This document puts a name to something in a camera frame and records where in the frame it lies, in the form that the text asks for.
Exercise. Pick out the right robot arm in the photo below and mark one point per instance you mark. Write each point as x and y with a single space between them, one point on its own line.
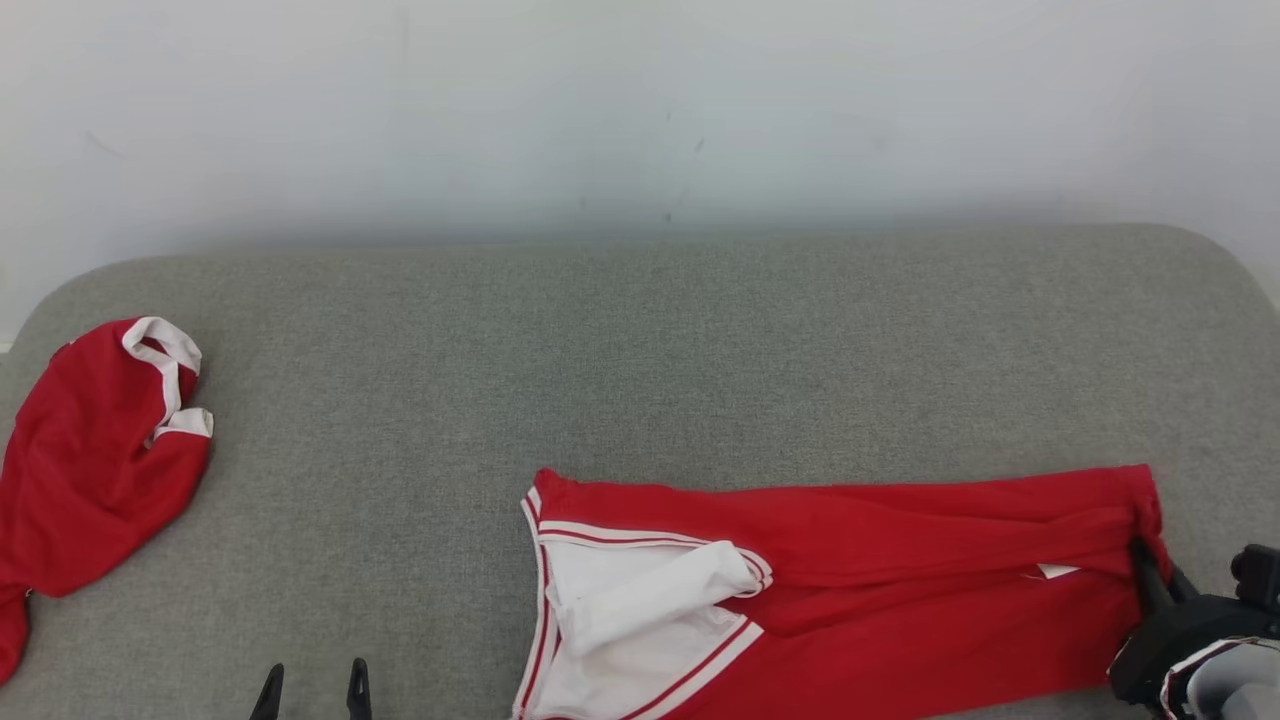
1235 685

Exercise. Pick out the red shorts white trim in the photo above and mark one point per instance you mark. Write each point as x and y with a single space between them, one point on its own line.
90 470

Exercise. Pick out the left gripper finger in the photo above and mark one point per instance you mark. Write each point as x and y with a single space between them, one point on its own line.
268 698
359 695

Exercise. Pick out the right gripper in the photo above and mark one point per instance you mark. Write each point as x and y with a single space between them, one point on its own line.
1190 630

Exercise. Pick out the red white striped jersey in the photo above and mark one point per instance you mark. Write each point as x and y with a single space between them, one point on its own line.
900 600

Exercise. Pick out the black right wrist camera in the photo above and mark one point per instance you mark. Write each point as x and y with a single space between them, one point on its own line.
1260 575

